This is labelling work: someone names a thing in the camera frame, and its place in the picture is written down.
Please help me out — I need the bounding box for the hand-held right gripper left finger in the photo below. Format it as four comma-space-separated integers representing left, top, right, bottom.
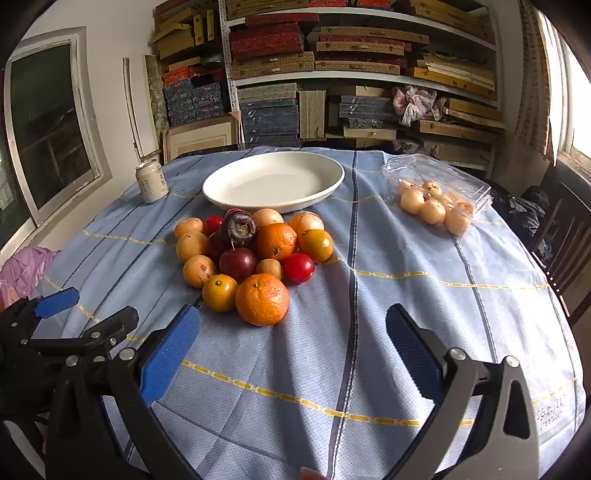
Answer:
45, 304, 202, 480

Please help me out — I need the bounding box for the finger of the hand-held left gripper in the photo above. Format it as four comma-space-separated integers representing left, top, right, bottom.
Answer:
9, 287, 81, 331
27, 307, 140, 360

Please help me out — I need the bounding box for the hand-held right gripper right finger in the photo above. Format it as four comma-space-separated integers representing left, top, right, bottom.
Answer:
385, 303, 542, 480

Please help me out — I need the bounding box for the small yellow-orange citrus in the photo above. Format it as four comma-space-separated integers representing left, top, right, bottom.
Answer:
298, 229, 334, 264
202, 274, 239, 313

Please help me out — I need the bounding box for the dark red plum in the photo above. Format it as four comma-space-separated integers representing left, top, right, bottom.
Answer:
205, 231, 229, 265
219, 247, 258, 283

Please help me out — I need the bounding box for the small tan round fruit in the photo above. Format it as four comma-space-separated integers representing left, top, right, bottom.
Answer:
255, 258, 284, 281

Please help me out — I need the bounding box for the dark purple mangosteen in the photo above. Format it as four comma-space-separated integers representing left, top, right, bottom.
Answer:
220, 210, 258, 245

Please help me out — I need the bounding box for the white ceramic plate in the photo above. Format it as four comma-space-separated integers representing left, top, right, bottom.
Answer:
202, 151, 346, 214

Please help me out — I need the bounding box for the pile of pale fruits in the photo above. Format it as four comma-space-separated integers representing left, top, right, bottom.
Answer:
399, 179, 475, 237

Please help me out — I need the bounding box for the pink purple cloth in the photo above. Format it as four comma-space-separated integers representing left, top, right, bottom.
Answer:
0, 246, 61, 312

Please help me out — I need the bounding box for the blue striped tablecloth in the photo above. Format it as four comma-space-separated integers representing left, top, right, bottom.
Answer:
28, 147, 587, 480

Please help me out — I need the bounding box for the white drink can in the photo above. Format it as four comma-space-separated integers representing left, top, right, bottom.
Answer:
135, 159, 169, 204

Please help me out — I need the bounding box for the dark glass window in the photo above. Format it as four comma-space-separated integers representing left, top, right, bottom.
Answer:
0, 27, 113, 250

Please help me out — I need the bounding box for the dark clothing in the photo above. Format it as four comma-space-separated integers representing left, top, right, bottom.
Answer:
489, 182, 555, 250

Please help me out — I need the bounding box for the clear plastic clamshell container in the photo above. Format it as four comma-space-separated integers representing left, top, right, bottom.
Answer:
381, 154, 492, 237

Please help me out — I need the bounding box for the dark wooden chair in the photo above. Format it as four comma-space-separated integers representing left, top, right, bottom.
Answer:
531, 161, 591, 328

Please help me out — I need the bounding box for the white long stick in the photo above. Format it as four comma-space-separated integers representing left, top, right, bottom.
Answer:
123, 56, 143, 158

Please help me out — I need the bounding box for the grey marbled slab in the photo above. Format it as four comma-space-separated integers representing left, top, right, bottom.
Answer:
145, 54, 171, 134

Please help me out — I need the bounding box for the pink plastic bag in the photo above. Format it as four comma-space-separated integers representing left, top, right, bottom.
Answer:
392, 86, 448, 127

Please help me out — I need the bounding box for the metal shelving rack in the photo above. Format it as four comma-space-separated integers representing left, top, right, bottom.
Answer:
217, 0, 506, 176

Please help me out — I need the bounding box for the bright window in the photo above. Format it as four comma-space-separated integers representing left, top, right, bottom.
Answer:
540, 9, 591, 162

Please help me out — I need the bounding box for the beige picture frame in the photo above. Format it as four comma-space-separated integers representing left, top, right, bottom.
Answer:
161, 111, 242, 163

